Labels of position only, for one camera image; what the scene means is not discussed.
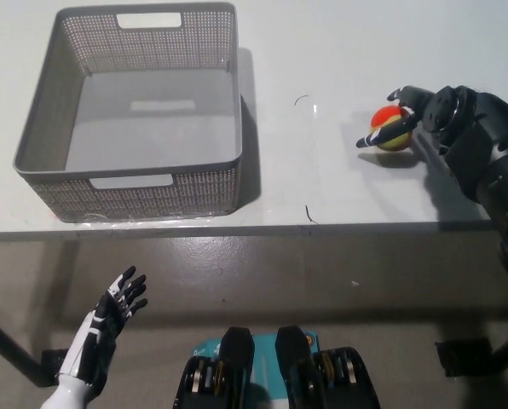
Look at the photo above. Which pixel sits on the black table foot plate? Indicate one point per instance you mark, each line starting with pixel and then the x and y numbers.
pixel 53 366
pixel 460 355

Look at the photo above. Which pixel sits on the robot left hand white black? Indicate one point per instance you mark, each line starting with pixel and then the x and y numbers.
pixel 92 336

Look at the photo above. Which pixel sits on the orange and yellow tennis ball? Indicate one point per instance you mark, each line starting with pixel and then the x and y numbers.
pixel 388 123

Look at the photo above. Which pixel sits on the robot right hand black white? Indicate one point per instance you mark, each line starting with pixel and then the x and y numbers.
pixel 433 108

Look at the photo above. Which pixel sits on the grey perforated plastic basket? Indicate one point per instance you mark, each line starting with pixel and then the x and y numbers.
pixel 151 123

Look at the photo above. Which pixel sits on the robot body black teal blocks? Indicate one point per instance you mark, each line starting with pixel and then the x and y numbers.
pixel 279 375

